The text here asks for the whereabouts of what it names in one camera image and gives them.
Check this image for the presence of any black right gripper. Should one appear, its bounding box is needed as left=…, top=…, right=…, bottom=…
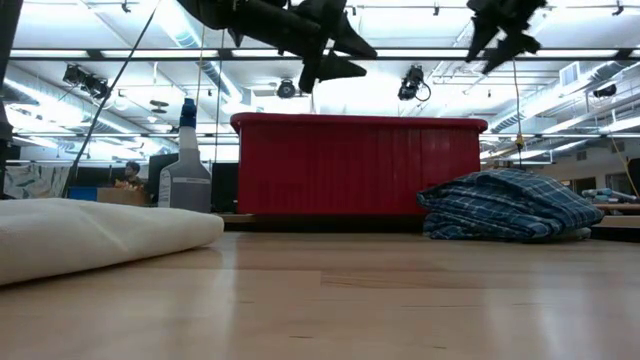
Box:
left=464, top=0, right=549, bottom=77

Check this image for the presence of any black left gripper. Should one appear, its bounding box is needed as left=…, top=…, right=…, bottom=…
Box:
left=227, top=0, right=379, bottom=94

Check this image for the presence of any blue plaid garment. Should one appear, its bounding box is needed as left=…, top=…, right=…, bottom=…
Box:
left=416, top=167, right=606, bottom=244

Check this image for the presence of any round black ceiling device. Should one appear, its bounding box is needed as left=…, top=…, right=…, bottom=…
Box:
left=276, top=78, right=298, bottom=100

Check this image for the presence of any red plastic bin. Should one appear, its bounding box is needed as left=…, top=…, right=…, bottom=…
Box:
left=229, top=112, right=489, bottom=217

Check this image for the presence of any black monitor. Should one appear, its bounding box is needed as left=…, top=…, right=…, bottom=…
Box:
left=148, top=153, right=180, bottom=195
left=211, top=162, right=240, bottom=214

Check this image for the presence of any grey spray bottle blue nozzle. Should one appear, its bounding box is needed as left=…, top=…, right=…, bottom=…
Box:
left=158, top=97, right=213, bottom=214

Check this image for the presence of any person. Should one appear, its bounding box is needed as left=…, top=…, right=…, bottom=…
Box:
left=115, top=160, right=147, bottom=191

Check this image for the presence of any black track spotlight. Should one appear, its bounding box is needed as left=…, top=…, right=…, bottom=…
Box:
left=62, top=63, right=111, bottom=99

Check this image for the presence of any cardboard box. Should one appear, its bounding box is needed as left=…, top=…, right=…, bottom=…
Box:
left=96, top=187, right=152, bottom=208

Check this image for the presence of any blue box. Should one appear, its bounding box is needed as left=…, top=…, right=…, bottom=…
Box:
left=67, top=186, right=99, bottom=202

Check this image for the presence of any white canvas tote bag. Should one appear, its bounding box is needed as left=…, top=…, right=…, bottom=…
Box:
left=0, top=197, right=225, bottom=287

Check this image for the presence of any patterned cloth board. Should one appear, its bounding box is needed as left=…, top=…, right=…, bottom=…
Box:
left=3, top=163, right=71, bottom=200

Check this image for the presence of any black aluminium table frame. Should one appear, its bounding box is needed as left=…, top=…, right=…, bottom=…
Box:
left=222, top=222, right=640, bottom=244

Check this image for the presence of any long black cable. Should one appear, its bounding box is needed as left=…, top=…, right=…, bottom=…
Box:
left=62, top=0, right=162, bottom=197

